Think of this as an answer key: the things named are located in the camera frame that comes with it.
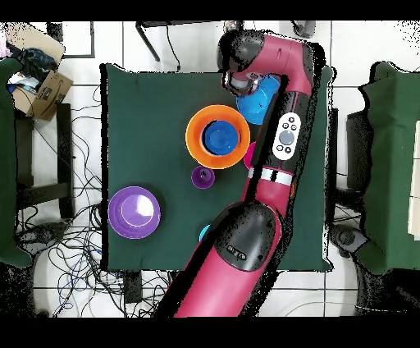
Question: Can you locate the person's right foot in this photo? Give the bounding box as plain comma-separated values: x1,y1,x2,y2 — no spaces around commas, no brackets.
290,21,317,39

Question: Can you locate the tangle of floor cables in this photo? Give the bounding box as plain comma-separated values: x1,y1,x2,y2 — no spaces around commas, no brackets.
16,85,171,318

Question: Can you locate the pink bowl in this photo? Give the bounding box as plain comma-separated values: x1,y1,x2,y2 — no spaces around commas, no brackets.
243,141,258,171

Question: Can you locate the large sky blue bowl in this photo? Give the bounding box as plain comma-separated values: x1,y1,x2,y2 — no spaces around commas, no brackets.
235,74,282,126

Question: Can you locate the dark blue bag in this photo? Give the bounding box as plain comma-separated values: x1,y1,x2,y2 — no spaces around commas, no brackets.
7,45,58,83

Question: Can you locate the yellow bowl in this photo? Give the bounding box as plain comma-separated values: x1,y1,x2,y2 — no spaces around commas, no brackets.
185,103,251,171

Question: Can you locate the plain cardboard box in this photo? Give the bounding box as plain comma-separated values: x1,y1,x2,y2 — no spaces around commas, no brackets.
4,22,66,63

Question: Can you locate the dark blue bowl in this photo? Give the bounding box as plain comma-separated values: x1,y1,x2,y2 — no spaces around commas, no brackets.
200,119,240,158

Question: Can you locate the black pedestal leg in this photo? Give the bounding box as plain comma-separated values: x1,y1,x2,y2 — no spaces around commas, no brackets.
14,221,70,254
329,222,370,259

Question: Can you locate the black wooden bench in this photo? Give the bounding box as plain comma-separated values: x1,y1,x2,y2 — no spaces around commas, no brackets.
14,103,75,220

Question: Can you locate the dark green table cloth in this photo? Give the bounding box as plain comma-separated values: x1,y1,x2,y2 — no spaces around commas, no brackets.
101,63,336,272

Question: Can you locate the printed cardboard box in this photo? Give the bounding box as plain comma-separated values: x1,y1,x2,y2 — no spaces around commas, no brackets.
12,69,74,121

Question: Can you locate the purple bowl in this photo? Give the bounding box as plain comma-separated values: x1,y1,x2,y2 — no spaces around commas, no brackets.
107,185,162,240

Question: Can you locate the purple cup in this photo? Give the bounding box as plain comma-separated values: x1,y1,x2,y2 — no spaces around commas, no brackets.
190,165,217,190

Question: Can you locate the green cloth side table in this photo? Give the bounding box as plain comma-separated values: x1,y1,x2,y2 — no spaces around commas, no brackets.
357,61,420,275
0,57,34,268

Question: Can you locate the black metal frame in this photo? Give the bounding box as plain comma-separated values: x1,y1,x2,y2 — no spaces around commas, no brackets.
135,20,245,63

